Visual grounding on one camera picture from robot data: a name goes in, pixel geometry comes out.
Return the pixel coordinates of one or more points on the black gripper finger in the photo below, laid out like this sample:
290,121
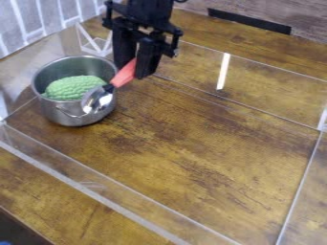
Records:
149,55
125,46

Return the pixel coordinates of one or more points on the clear acrylic tray enclosure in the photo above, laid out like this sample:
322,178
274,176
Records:
210,158

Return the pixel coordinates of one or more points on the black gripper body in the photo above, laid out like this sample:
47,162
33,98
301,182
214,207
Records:
146,18

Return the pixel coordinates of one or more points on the clear acrylic corner bracket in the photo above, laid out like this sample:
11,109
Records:
94,45

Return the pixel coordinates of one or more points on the stainless steel pot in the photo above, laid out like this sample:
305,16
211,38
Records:
66,112

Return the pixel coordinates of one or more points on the green bumpy toy gourd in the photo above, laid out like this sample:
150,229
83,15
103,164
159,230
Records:
70,88

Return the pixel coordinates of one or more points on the black strip on table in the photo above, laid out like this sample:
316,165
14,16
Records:
258,23

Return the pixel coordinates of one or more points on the pink handled metal spoon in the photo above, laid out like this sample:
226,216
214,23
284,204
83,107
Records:
99,99

